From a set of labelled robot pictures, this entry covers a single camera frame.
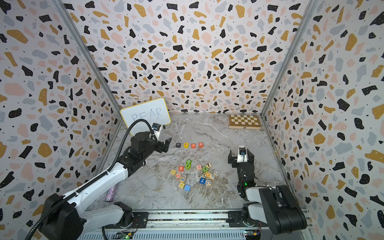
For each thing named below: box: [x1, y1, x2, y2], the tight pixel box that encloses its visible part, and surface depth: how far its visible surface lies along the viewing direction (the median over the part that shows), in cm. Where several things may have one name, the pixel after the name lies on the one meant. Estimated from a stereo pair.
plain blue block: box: [184, 184, 191, 192], surface depth 85 cm
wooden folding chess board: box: [228, 114, 262, 130], surface depth 116 cm
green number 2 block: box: [185, 159, 193, 169], surface depth 94 cm
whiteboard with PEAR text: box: [120, 97, 172, 136], surface depth 105 cm
